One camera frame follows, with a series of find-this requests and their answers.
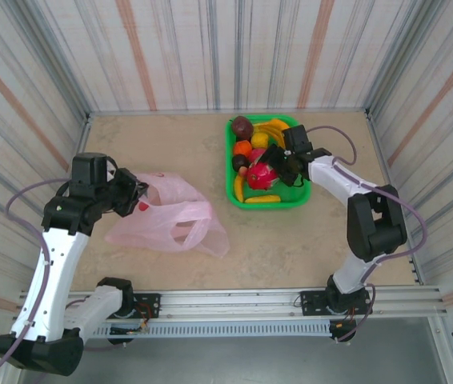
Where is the aluminium enclosure frame profile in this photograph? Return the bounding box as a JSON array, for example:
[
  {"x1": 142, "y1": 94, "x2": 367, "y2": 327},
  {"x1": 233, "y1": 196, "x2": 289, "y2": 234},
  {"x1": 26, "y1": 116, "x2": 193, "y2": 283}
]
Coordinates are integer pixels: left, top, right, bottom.
[
  {"x1": 70, "y1": 113, "x2": 94, "y2": 158},
  {"x1": 364, "y1": 106, "x2": 424, "y2": 287},
  {"x1": 88, "y1": 106, "x2": 371, "y2": 118}
]

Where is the perforated grey cable duct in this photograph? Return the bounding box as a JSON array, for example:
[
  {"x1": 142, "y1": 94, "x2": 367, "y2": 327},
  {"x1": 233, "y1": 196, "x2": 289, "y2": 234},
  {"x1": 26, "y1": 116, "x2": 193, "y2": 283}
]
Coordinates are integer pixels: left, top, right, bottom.
[{"x1": 86, "y1": 321, "x2": 334, "y2": 340}]

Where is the pink fake dragon fruit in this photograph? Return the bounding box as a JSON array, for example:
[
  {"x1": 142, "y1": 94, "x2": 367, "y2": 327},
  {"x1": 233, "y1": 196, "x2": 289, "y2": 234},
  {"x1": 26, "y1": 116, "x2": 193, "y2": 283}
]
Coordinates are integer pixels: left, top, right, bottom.
[{"x1": 247, "y1": 161, "x2": 281, "y2": 191}]

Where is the maroon round fake fruit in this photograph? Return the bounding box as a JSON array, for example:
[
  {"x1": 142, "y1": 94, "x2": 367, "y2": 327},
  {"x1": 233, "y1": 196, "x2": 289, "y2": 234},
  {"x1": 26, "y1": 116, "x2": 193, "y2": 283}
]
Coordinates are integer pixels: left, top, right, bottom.
[{"x1": 231, "y1": 115, "x2": 255, "y2": 138}]

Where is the yellow fake banana bunch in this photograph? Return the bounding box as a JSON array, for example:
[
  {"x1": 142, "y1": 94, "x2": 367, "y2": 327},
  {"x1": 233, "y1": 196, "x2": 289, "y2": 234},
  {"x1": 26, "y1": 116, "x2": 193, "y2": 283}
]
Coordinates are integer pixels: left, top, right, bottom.
[{"x1": 252, "y1": 118, "x2": 291, "y2": 150}]

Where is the single yellow fake banana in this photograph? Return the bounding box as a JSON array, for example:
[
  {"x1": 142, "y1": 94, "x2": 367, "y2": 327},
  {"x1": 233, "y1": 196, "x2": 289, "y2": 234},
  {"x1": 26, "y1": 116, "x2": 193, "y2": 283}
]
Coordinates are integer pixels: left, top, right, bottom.
[{"x1": 233, "y1": 174, "x2": 247, "y2": 204}]

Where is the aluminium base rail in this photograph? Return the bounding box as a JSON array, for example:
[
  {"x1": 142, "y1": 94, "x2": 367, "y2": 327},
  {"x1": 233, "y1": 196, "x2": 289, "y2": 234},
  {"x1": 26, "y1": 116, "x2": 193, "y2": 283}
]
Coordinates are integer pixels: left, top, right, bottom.
[{"x1": 18, "y1": 284, "x2": 448, "y2": 320}]

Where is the green perforated plastic basket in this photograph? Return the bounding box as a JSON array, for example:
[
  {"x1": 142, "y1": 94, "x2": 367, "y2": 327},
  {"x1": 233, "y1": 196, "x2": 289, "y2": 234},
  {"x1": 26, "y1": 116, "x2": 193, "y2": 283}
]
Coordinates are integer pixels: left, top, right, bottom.
[{"x1": 225, "y1": 114, "x2": 312, "y2": 210}]

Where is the pink translucent plastic bag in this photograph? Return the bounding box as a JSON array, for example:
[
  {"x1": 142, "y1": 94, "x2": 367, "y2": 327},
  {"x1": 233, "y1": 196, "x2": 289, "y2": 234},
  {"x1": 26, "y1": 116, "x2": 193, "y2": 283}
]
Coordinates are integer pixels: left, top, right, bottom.
[{"x1": 104, "y1": 170, "x2": 231, "y2": 259}]

